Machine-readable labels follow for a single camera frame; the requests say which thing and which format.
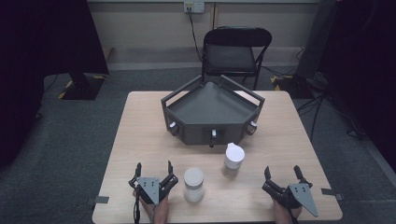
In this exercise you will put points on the dark grey corner rack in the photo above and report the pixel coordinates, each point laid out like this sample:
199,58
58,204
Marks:
211,105

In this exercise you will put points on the black folding chair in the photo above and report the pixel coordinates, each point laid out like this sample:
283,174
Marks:
230,56

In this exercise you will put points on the grey tape strip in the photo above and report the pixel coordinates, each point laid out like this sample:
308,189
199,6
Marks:
330,192
99,199

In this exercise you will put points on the grey upright panel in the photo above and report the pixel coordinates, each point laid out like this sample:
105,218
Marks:
316,40

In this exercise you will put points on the black stand base yellow stripes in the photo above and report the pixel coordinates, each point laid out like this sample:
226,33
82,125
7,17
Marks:
292,87
82,87

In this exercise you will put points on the black curtain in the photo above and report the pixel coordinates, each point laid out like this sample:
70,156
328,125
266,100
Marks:
37,62
367,62

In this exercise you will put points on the white wall socket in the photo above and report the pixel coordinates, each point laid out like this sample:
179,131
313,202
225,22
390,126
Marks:
193,6

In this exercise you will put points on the black white-tipped hook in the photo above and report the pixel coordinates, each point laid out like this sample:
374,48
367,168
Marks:
213,137
172,127
252,127

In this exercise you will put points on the person's right hand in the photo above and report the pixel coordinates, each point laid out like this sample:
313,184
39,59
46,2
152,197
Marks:
281,214

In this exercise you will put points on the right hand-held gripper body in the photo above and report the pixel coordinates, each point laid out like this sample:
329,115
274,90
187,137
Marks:
295,194

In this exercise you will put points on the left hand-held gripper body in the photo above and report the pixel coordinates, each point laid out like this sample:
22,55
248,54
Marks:
148,186

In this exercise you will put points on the glass jar with spout lid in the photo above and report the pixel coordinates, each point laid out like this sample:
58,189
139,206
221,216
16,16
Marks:
233,158

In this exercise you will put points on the person's left hand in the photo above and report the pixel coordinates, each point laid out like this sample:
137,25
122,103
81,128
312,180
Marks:
162,212

